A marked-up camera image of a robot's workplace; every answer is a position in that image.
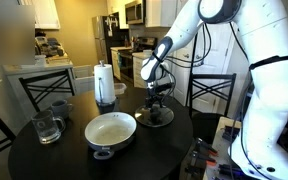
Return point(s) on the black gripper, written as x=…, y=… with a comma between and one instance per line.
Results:
x=154, y=91

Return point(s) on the round glass lid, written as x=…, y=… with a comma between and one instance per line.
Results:
x=142, y=116

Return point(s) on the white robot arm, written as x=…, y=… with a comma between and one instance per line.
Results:
x=263, y=27

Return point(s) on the grey pan white interior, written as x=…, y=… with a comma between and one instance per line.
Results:
x=110, y=132

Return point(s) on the round black table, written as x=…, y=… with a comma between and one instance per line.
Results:
x=154, y=154

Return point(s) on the clear plastic container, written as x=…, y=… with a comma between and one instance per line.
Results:
x=119, y=88

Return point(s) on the white kitchen base cabinet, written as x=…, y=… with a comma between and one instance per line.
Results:
x=138, y=58

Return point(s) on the black chair right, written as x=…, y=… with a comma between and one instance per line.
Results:
x=209, y=100

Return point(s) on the black kitchen stove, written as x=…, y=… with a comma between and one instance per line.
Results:
x=126, y=56

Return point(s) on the white paper towel roll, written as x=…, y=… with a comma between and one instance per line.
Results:
x=104, y=84

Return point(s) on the grey ceramic mug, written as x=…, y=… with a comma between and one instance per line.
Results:
x=61, y=108

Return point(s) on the stainless steel refrigerator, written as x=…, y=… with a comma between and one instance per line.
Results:
x=107, y=34

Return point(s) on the microwave oven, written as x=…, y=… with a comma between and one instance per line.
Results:
x=135, y=12

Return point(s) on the clear glass mug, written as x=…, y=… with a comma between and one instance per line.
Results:
x=48, y=126

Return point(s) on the black chair back left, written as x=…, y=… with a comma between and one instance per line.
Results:
x=39, y=87

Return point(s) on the white side counter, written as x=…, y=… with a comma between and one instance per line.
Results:
x=15, y=72

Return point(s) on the appliances on counter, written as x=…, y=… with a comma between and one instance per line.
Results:
x=47, y=46

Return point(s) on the orange handled black clamp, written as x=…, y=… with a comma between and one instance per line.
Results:
x=202, y=156

